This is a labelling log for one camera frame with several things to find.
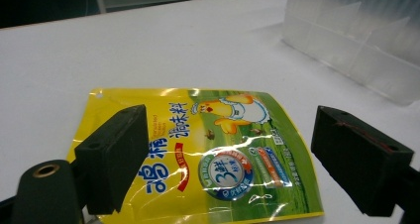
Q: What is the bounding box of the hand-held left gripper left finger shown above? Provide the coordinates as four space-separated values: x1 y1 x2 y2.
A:
11 104 151 224

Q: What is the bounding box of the yellow green seasoning packet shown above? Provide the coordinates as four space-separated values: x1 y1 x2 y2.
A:
65 87 325 224

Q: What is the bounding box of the translucent plastic storage box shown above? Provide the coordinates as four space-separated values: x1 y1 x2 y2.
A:
281 0 420 107

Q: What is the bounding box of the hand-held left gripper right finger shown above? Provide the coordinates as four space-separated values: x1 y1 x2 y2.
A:
310 105 420 224

